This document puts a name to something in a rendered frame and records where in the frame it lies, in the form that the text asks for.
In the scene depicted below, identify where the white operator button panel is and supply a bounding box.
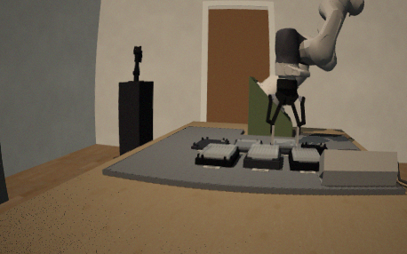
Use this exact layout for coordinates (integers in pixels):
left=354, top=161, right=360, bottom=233
left=317, top=149, right=407, bottom=186

